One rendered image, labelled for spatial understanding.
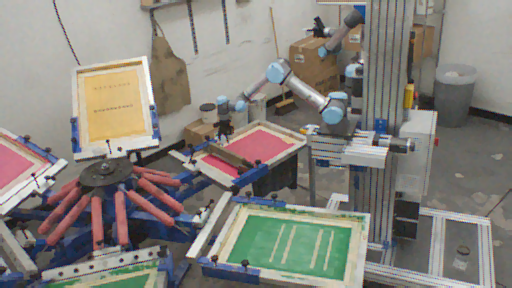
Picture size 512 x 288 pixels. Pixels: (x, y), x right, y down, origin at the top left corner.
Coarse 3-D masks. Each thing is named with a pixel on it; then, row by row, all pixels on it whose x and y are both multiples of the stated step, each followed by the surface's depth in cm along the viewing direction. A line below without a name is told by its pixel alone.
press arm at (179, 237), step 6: (138, 228) 263; (144, 228) 263; (150, 228) 262; (156, 228) 262; (150, 234) 261; (156, 234) 260; (174, 234) 256; (180, 234) 255; (198, 234) 254; (168, 240) 259; (174, 240) 258; (180, 240) 256; (186, 240) 256; (192, 240) 254; (210, 240) 250
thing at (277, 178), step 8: (288, 160) 327; (296, 160) 335; (272, 168) 319; (280, 168) 325; (288, 168) 332; (296, 168) 338; (264, 176) 314; (272, 176) 322; (280, 176) 328; (288, 176) 335; (256, 184) 312; (264, 184) 319; (272, 184) 326; (280, 184) 332; (288, 184) 337; (256, 192) 316; (264, 192) 322
